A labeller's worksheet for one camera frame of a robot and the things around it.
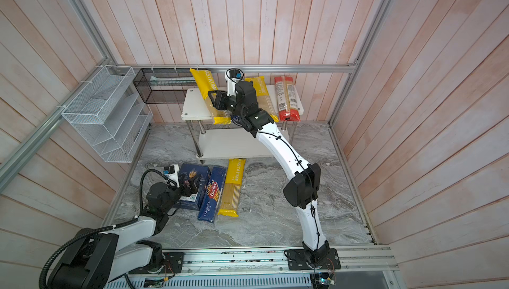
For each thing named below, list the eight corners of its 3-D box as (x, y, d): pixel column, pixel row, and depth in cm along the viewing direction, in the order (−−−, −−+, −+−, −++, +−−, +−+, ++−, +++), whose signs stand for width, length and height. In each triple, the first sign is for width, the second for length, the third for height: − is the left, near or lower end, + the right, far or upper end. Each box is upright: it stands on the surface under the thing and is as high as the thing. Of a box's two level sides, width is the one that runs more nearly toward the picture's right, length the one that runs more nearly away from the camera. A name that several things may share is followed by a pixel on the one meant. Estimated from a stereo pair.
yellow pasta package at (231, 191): (218, 214, 87) (217, 212, 85) (229, 160, 106) (229, 157, 103) (238, 216, 87) (237, 214, 84) (245, 162, 105) (245, 159, 103)
